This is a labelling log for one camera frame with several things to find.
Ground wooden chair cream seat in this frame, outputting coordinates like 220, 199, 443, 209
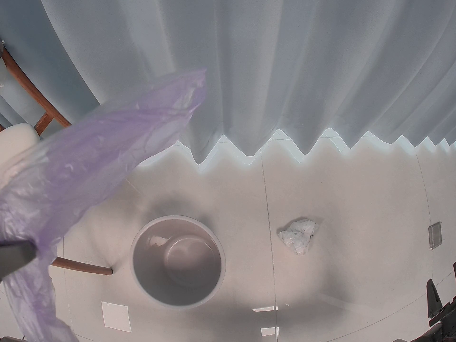
0, 41, 114, 276

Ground crumpled white paper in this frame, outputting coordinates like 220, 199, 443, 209
279, 218, 320, 256

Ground white curtain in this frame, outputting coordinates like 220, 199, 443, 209
32, 0, 456, 165

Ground pale blue curtain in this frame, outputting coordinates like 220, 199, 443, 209
0, 0, 102, 131

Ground purple plastic bag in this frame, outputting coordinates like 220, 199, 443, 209
0, 68, 208, 342

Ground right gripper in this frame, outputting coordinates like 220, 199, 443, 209
410, 262, 456, 342

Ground white trash bin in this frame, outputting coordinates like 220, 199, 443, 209
130, 215, 226, 310

